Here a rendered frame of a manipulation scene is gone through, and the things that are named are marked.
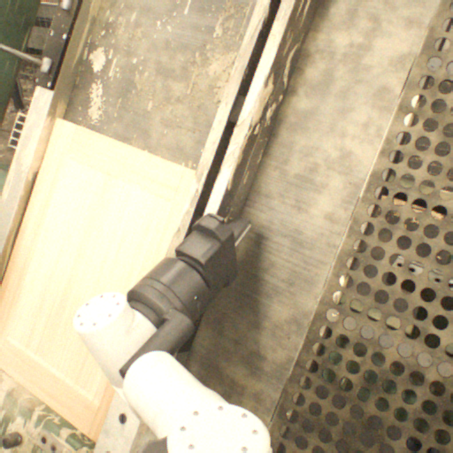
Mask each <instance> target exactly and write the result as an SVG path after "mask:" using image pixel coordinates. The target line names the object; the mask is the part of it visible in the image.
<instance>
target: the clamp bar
mask: <svg viewBox="0 0 453 453"><path fill-rule="evenodd" d="M319 2H320V0H257V5H256V8H255V10H254V12H253V16H251V19H250V23H249V25H248V29H247V32H246V34H245V36H244V39H243V43H242V46H241V49H240V52H239V55H237V58H236V60H235V63H234V67H233V71H232V73H231V76H230V78H229V81H228V83H227V87H226V91H225V94H224V96H223V99H221V102H220V105H219V109H218V111H217V114H216V118H215V120H214V122H213V125H212V128H211V133H210V135H209V138H208V141H207V143H206V144H205V145H204V149H203V154H202V156H201V158H200V161H199V165H198V167H197V169H196V174H195V177H194V179H193V182H192V185H191V188H190V189H189V190H188V194H187V198H186V201H185V203H184V205H183V208H182V211H181V213H180V218H179V221H178V223H177V226H176V228H175V231H174V234H173V236H172V239H171V241H170V244H169V246H168V250H167V252H166V255H165V257H174V258H176V253H175V250H176V247H177V246H178V245H179V244H180V243H181V242H183V241H184V240H185V239H186V238H187V237H188V236H189V235H191V234H192V233H193V228H192V226H193V225H194V224H195V223H196V222H197V221H198V220H199V219H200V218H201V217H202V216H204V214H207V213H208V212H210V213H214V214H216V216H219V217H221V218H223V219H225V222H227V224H228V225H229V224H230V223H232V222H233V221H234V220H235V219H237V218H238V217H240V216H241V213H242V208H243V206H244V204H245V201H246V199H247V195H248V193H249V191H250V186H251V184H252V181H253V178H254V176H255V173H257V169H258V167H259V163H260V160H261V158H262V156H263V153H264V151H265V145H266V144H267V141H268V138H269V136H270V133H271V132H272V130H273V126H274V123H275V121H276V119H277V115H278V113H279V110H280V107H281V104H282V100H283V98H284V96H285V93H287V91H288V85H289V83H290V81H291V78H292V76H293V73H294V70H295V67H296V63H297V60H298V58H300V55H301V52H302V50H303V46H304V43H305V40H306V37H307V35H308V33H309V29H310V27H311V23H312V22H313V20H314V18H315V14H316V12H317V9H318V7H319ZM202 317H203V313H202V314H201V315H200V317H199V318H198V319H197V321H196V322H195V323H194V325H195V327H196V331H195V332H194V333H193V335H192V336H191V337H189V338H188V339H187V340H186V341H185V342H184V344H183V345H182V347H181V348H180V349H179V350H178V351H177V352H176V354H174V355H173V358H174V359H176V360H177V362H178V363H180V364H181V365H182V366H184V364H185V360H186V358H187V355H188V352H189V350H190V349H191V348H192V344H193V341H194V339H195V337H196V333H197V329H198V327H199V325H200V322H201V319H202ZM156 439H157V437H156V436H155V435H154V433H153V432H152V431H151V430H150V427H149V426H147V425H146V424H142V423H141V422H140V421H139V420H138V418H137V417H136V416H135V415H134V413H133V412H132V411H130V409H129V408H128V407H127V405H126V404H125V403H124V402H123V399H122V398H121V397H120V396H119V394H118V393H117V391H115V392H114V395H113V398H112V401H111V405H110V408H109V410H108V414H107V416H106V419H105V421H104V424H103V425H102V429H101V432H100V434H99V436H98V440H97V443H96V447H95V449H94V453H136V452H137V451H138V450H139V449H140V448H141V447H142V446H143V445H145V444H146V443H147V442H148V441H149V440H156Z"/></svg>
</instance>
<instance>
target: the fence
mask: <svg viewBox="0 0 453 453"><path fill-rule="evenodd" d="M100 3H101V0H83V1H82V4H81V9H80V12H79V15H78V18H77V21H76V24H75V27H73V32H72V36H71V39H70V42H69V44H68V47H67V51H66V54H65V58H64V61H63V64H62V67H61V70H60V73H59V76H58V81H56V85H55V88H54V89H53V90H50V89H47V88H42V87H39V86H36V89H35V94H34V97H33V100H32V103H31V106H30V110H29V113H28V115H27V118H26V120H25V124H24V126H23V129H22V132H21V135H20V139H19V144H18V147H17V149H16V152H15V156H14V159H13V161H12V164H11V166H10V171H9V173H8V176H7V179H6V182H5V184H4V190H3V193H2V195H1V198H0V288H1V286H2V283H3V280H4V275H5V272H6V269H7V266H8V264H9V260H10V257H11V254H12V252H13V249H14V245H15V242H16V240H17V237H18V234H19V229H20V226H21V223H22V220H23V218H25V214H26V211H27V207H28V204H29V201H30V197H31V195H32V192H33V189H34V186H35V181H36V178H37V174H39V172H40V169H41V165H42V161H43V158H44V155H45V151H46V149H47V146H48V143H49V140H50V135H51V132H52V129H53V127H54V126H55V124H56V120H57V118H61V119H62V118H63V117H64V114H65V109H66V106H67V103H68V100H70V96H71V94H72V91H73V85H74V83H75V80H76V77H77V73H78V71H79V68H80V65H81V60H82V57H83V54H84V51H85V49H86V45H88V40H89V37H90V35H91V31H92V28H93V26H94V23H95V20H96V15H97V12H98V9H99V6H100Z"/></svg>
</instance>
